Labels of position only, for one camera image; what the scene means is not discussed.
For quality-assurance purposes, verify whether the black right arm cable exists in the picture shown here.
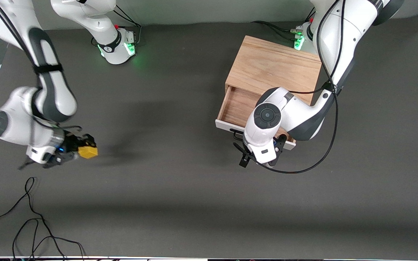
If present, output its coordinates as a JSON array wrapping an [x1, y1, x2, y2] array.
[[0, 0, 83, 171]]

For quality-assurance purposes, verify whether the yellow cube block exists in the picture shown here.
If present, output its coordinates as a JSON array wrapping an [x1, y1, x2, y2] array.
[[78, 144, 98, 159]]

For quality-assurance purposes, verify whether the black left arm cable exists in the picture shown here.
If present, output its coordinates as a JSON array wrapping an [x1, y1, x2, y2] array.
[[233, 0, 346, 174]]

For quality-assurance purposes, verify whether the black left base cable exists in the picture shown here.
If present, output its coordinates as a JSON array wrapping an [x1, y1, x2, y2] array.
[[251, 21, 300, 40]]

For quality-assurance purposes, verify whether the wooden drawer cabinet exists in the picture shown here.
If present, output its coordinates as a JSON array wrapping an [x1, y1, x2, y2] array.
[[225, 35, 323, 105]]

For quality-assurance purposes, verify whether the looped black loose cable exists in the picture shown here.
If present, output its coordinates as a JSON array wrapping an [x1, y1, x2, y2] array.
[[12, 217, 86, 261]]

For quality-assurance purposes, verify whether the white-fronted wooden drawer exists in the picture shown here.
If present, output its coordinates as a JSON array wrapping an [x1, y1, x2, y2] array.
[[215, 86, 296, 151]]

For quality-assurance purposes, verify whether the black drawer handle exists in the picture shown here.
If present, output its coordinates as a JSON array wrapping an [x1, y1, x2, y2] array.
[[230, 129, 247, 142]]

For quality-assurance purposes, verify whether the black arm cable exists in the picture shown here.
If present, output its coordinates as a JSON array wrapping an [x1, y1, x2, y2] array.
[[0, 0, 83, 171], [233, 0, 346, 174]]

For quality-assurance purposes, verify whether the long black loose cable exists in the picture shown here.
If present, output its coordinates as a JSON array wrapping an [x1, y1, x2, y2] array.
[[0, 177, 66, 261]]

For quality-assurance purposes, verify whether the black right base cable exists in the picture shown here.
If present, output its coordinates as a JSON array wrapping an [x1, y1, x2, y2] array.
[[112, 4, 143, 47]]

